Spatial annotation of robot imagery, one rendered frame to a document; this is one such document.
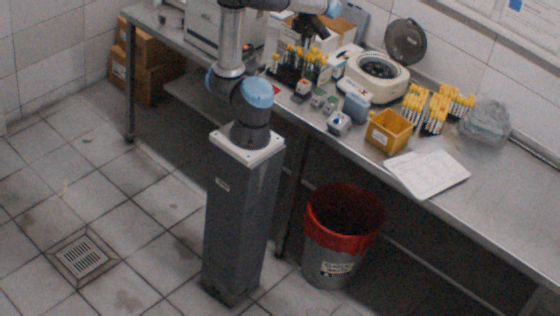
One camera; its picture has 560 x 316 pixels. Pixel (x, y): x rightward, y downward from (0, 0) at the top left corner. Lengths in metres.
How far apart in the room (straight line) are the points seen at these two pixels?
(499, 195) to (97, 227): 1.94
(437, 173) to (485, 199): 0.22
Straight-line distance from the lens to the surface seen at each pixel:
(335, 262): 2.78
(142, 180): 3.37
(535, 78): 2.63
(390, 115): 2.46
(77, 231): 3.13
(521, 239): 2.29
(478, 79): 2.74
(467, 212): 2.28
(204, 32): 2.73
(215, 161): 2.31
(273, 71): 2.64
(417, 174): 2.32
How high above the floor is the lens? 2.33
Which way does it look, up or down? 40 degrees down
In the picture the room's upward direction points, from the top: 11 degrees clockwise
